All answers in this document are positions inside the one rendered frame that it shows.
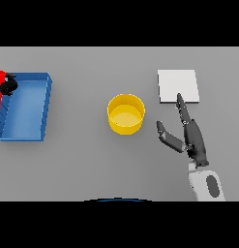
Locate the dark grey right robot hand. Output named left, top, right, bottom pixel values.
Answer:
left=156, top=92, right=210, bottom=168

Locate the pale square scale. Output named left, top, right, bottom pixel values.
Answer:
left=157, top=69, right=200, bottom=105

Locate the yellow bowl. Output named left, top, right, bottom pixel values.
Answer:
left=106, top=93, right=146, bottom=136

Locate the blue tray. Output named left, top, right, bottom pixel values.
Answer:
left=0, top=72, right=53, bottom=142

